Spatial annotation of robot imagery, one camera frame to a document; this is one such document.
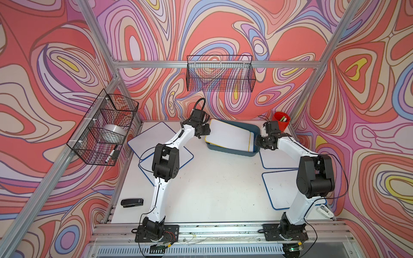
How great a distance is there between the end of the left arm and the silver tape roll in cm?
27

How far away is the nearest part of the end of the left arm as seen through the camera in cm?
77

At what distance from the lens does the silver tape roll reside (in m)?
0.70
